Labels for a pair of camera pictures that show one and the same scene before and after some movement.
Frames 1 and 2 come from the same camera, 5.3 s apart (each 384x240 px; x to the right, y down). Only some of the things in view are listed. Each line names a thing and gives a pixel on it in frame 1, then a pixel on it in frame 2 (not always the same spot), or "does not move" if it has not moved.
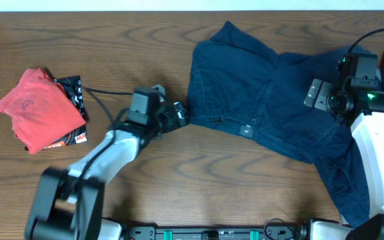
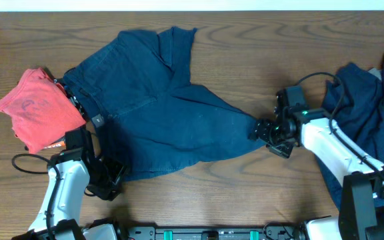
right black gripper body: x=333 y=103 to x=275 y=137
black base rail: x=275 y=231 does not move
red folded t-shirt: x=41 y=110 does not move
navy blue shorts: x=237 y=82 to x=136 y=94
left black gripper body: x=166 y=121 to x=109 y=174
